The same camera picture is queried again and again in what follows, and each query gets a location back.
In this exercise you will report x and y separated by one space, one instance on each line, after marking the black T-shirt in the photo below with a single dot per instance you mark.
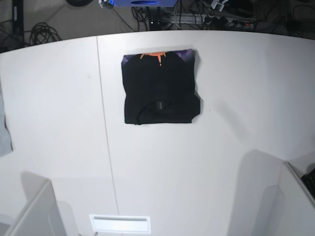
160 87

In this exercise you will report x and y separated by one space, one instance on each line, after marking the white partition panel left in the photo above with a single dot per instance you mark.
40 216

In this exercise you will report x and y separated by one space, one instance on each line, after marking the white partition panel right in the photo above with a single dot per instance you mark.
287 208

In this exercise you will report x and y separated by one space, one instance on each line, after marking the white partition panel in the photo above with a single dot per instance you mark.
287 208
40 216

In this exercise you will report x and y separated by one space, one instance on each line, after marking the black keyboard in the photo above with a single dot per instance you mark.
309 181

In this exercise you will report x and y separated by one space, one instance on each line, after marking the blue box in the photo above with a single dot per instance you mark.
156 3

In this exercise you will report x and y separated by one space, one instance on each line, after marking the black stand post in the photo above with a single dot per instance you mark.
18 21

